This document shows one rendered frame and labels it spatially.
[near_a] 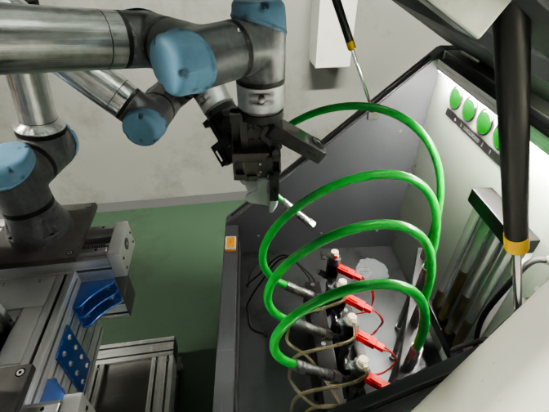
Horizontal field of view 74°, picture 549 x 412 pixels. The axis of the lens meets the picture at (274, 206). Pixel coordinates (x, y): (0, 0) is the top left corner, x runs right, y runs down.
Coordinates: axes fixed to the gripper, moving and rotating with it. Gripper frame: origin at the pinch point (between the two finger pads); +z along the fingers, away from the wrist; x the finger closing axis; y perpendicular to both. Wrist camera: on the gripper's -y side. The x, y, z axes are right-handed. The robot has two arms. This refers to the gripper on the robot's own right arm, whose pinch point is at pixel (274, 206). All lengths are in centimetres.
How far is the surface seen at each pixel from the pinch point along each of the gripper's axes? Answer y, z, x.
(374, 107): -17.7, -18.0, -3.7
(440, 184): -30.8, -5.1, 1.8
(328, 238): -6.4, -8.3, 18.4
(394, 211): -39, 27, -29
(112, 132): 94, 62, -161
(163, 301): 58, 125, -76
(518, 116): -13, -34, 35
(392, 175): -17.3, -13.3, 10.5
